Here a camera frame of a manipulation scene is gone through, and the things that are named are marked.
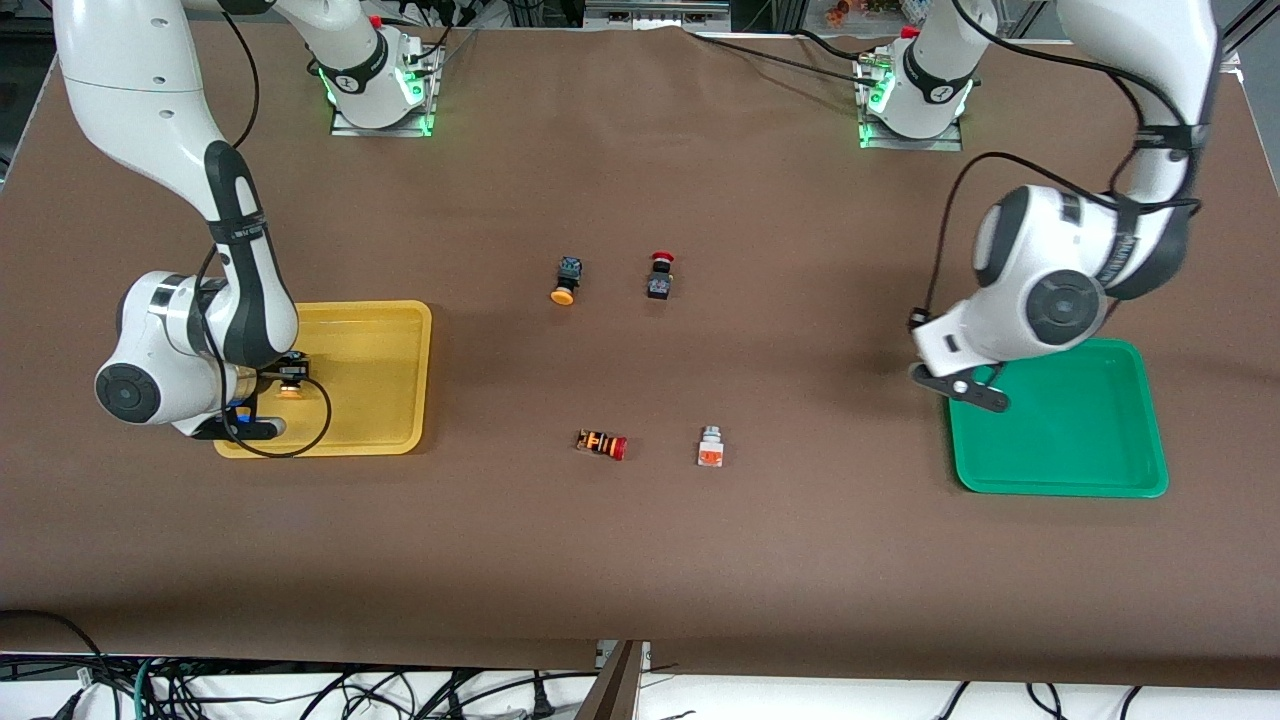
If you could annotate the yellow button green contact mark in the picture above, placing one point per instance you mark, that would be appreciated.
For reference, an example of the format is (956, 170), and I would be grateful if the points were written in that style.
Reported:
(568, 272)

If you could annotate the white orange push button switch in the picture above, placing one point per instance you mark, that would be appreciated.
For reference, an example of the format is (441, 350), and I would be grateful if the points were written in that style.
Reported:
(710, 450)

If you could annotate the yellow button red contact mark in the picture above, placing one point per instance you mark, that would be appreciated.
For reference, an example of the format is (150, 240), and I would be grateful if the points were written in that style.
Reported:
(294, 368)

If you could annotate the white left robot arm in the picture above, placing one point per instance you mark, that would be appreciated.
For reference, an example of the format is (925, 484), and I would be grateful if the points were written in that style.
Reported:
(1050, 260)

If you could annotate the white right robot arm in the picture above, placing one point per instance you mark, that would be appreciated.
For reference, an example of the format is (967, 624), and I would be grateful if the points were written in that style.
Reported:
(150, 100)

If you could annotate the red emergency button black body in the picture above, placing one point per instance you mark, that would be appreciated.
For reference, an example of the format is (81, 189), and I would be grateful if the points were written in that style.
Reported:
(659, 282)

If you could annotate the red emergency button orange body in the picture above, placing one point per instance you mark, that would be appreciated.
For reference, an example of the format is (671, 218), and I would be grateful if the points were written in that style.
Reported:
(600, 443)

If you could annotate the brown table cover sheet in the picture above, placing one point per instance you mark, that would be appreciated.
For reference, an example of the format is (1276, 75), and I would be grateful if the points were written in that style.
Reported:
(640, 560)

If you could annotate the yellow plastic tray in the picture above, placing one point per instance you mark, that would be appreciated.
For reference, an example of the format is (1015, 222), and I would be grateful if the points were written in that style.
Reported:
(370, 380)

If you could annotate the aluminium profile beam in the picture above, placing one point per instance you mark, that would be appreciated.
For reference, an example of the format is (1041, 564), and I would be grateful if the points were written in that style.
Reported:
(615, 690)

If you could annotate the black power plug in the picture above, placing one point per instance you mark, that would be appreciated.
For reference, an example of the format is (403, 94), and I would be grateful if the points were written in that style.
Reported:
(542, 706)

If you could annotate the colourful background object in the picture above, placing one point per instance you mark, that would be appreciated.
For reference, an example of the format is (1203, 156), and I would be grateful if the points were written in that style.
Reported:
(865, 10)

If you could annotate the green plastic tray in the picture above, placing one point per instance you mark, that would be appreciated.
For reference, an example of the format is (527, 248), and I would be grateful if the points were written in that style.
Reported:
(1080, 430)

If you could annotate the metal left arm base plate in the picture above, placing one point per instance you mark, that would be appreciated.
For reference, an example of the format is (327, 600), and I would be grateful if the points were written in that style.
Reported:
(870, 135)

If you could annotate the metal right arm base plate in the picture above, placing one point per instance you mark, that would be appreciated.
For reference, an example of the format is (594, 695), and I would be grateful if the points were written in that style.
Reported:
(425, 100)

